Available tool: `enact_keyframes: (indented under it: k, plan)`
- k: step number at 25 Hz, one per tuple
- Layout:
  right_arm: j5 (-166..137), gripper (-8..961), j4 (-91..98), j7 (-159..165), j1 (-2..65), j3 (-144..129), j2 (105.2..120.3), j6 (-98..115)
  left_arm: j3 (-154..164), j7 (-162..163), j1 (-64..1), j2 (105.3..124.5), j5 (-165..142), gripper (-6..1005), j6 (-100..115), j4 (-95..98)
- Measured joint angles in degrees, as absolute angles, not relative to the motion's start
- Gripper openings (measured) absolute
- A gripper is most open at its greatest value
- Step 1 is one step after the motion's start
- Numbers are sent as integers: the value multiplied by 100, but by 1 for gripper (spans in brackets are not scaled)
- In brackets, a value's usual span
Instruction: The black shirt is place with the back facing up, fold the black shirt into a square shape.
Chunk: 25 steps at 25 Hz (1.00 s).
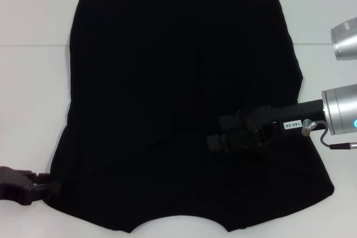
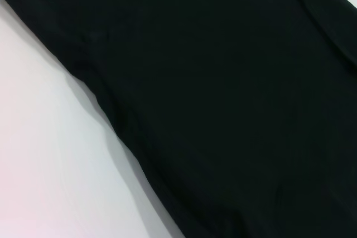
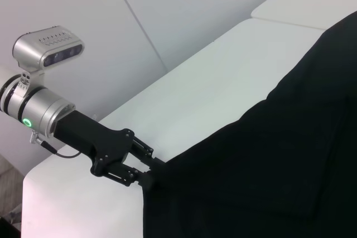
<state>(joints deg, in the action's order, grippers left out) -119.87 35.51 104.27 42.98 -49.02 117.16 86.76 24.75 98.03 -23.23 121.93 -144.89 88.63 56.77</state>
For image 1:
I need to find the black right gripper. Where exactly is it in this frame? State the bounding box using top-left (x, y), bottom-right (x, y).
top-left (206, 99), bottom-right (326, 154)

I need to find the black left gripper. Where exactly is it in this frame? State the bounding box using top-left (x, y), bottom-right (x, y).
top-left (0, 166), bottom-right (62, 206)

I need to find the black shirt with FREE print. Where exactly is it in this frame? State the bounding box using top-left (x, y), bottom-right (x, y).
top-left (49, 0), bottom-right (334, 235)

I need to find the grey right gripper cable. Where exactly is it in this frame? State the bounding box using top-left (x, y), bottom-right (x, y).
top-left (302, 119), bottom-right (357, 150)

